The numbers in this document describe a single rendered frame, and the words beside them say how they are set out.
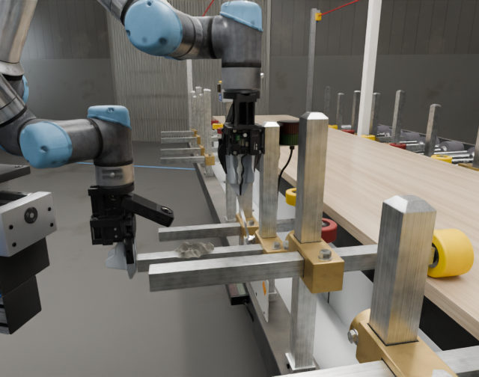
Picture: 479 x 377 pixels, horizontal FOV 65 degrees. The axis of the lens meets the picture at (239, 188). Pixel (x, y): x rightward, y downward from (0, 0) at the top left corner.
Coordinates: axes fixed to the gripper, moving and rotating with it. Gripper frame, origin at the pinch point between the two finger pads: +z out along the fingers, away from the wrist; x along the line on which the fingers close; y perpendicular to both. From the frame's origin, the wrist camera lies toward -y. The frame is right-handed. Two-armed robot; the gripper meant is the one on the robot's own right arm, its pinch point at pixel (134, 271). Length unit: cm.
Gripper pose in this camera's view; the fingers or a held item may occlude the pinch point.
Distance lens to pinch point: 86.8
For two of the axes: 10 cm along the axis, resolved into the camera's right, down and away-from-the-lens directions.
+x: 1.9, 2.8, -9.4
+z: 0.0, 9.6, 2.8
